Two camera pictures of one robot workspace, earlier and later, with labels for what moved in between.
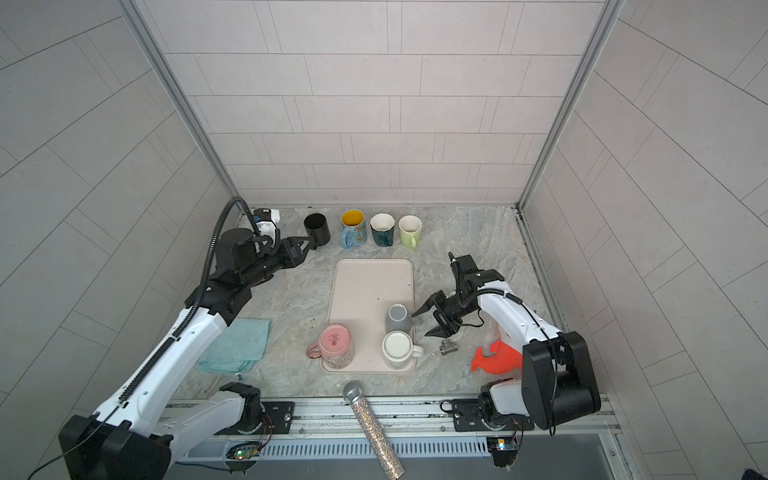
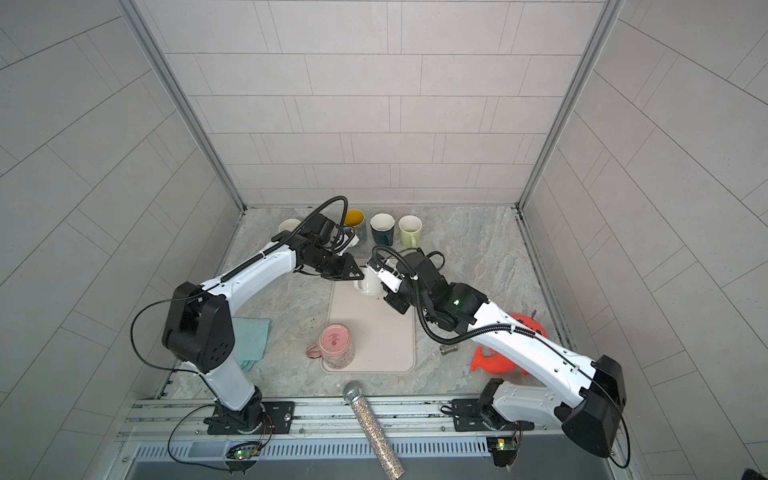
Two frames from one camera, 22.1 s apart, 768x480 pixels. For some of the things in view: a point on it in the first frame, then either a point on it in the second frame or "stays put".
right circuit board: [504, 450] stays put
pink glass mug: [335, 347] stays put
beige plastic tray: [362, 290] stays put
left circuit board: [244, 451] stays put
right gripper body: [455, 307] to [405, 295]
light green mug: [409, 228] stays put
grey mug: [398, 318] to [288, 224]
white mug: [398, 349] to [370, 284]
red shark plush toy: [504, 360] stays put
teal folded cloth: [239, 347] stays put
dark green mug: [382, 226] stays put
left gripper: [279, 244] to [346, 262]
